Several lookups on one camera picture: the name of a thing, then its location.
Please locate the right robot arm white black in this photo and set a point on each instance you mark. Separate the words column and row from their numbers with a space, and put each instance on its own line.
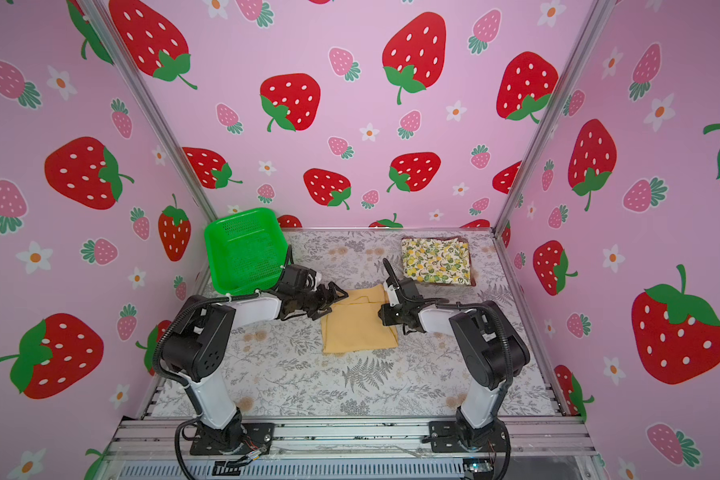
column 493, row 352

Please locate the red plaid skirt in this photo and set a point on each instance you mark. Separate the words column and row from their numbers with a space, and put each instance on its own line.
column 473, row 279

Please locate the green circuit board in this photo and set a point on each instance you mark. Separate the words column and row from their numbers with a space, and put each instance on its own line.
column 478, row 469

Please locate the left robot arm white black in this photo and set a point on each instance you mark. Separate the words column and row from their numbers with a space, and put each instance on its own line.
column 193, row 347

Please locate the yellow lemon print skirt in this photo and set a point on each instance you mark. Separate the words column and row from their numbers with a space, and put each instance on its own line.
column 435, row 260

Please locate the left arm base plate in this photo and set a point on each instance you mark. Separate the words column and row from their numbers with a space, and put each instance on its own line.
column 235, row 440

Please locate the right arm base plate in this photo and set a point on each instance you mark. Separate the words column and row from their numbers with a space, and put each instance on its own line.
column 459, row 437

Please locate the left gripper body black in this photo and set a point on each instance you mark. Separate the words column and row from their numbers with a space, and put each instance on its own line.
column 311, row 301

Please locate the right aluminium corner post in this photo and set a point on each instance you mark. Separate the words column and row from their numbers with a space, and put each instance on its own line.
column 591, row 30

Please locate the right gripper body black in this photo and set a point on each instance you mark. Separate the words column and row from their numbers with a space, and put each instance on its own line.
column 393, row 313

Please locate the aluminium corner post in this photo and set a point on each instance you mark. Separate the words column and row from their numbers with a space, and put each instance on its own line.
column 591, row 30
column 97, row 12

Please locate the aluminium mounting rail frame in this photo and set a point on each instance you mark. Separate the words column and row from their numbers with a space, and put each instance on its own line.
column 351, row 448

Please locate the green plastic basket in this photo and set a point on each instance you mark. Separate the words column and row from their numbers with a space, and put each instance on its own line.
column 246, row 252

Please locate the tan cloth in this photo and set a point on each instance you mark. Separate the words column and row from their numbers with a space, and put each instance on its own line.
column 354, row 325

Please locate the left aluminium corner post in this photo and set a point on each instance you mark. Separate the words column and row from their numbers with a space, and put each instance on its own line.
column 97, row 12

